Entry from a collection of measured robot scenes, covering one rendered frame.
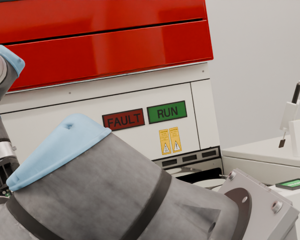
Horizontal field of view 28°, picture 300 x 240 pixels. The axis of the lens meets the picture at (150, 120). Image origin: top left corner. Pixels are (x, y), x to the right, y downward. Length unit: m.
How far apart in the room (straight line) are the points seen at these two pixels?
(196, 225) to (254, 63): 2.93
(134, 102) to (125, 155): 0.98
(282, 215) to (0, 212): 0.30
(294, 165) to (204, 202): 0.79
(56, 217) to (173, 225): 0.12
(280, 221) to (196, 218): 0.11
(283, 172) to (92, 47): 0.57
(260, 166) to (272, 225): 0.98
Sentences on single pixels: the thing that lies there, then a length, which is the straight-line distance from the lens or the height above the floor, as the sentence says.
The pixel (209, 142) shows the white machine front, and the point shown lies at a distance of 1.73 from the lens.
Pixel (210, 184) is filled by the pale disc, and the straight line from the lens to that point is 1.60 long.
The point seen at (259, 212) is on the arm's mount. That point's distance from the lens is 0.64.
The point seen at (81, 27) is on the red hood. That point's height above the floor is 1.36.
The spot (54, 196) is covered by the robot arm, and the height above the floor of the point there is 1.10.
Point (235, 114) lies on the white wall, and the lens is 3.48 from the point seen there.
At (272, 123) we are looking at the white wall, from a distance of 3.61.
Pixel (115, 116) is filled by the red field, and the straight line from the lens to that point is 1.61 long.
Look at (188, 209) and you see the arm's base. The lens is 0.66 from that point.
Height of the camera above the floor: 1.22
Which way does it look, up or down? 5 degrees down
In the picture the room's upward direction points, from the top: 9 degrees counter-clockwise
